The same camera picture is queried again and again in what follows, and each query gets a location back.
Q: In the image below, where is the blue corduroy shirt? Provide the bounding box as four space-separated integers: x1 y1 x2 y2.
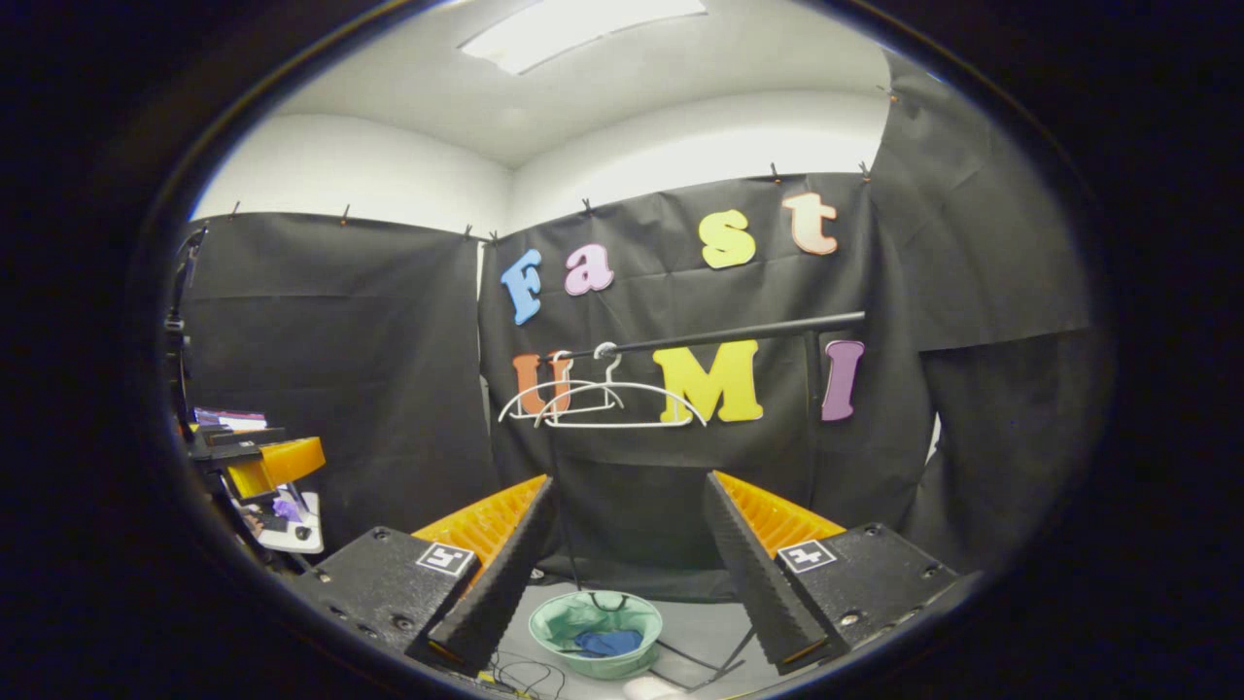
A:
572 628 645 660

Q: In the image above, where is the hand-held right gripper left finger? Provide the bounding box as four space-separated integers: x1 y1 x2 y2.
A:
285 473 558 680

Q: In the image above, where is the green laundry hamper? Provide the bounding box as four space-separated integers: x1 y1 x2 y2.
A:
528 589 665 682

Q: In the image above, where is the white desk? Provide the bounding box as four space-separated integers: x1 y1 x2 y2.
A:
233 486 326 556

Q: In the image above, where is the large white clothes hanger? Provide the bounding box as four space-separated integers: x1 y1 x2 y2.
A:
534 342 708 431

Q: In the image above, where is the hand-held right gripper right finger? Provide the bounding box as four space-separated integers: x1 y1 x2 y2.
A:
707 470 965 676

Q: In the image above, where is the small white clothes hanger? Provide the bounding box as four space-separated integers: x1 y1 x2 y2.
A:
497 350 625 422

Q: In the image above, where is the black backdrop cloth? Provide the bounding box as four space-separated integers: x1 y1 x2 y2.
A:
170 49 1109 604

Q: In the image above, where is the black floor cable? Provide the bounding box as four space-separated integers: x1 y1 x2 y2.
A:
484 649 567 700

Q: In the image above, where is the black clothes rack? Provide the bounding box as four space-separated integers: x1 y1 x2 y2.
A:
542 311 868 693

